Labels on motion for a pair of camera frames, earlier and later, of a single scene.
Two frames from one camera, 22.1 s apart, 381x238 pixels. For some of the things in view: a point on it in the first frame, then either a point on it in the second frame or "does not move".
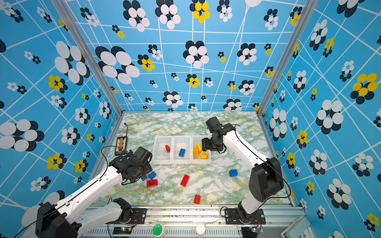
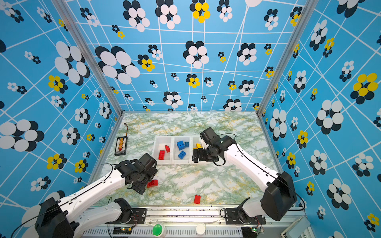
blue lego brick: x=182 y=152 does not move
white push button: x=200 y=228 does not move
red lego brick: x=185 y=180 to x=161 y=154
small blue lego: x=233 y=172 to x=180 y=145
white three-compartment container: x=184 y=149 does not move
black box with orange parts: x=121 y=145 does not move
